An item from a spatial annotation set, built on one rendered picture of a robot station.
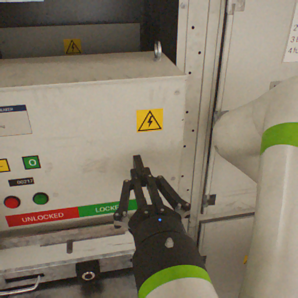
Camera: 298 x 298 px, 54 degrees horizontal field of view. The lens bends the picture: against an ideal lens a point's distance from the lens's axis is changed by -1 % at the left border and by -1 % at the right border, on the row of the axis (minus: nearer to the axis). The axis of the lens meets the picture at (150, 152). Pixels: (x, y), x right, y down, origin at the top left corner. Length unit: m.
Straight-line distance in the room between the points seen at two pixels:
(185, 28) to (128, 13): 0.78
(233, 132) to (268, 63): 0.28
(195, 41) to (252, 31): 0.14
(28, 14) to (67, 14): 0.17
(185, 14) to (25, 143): 0.46
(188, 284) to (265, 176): 0.22
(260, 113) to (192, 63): 0.27
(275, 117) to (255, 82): 0.33
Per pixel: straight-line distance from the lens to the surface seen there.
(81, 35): 1.35
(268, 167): 0.49
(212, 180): 0.97
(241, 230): 1.19
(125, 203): 0.49
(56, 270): 0.86
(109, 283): 0.88
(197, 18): 0.77
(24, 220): 0.74
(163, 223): 0.42
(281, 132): 0.51
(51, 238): 0.73
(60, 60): 0.74
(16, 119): 0.60
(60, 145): 0.62
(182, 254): 0.38
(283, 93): 0.57
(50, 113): 0.59
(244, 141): 0.63
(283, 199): 0.46
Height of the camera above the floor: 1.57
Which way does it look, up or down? 32 degrees down
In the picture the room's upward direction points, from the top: straight up
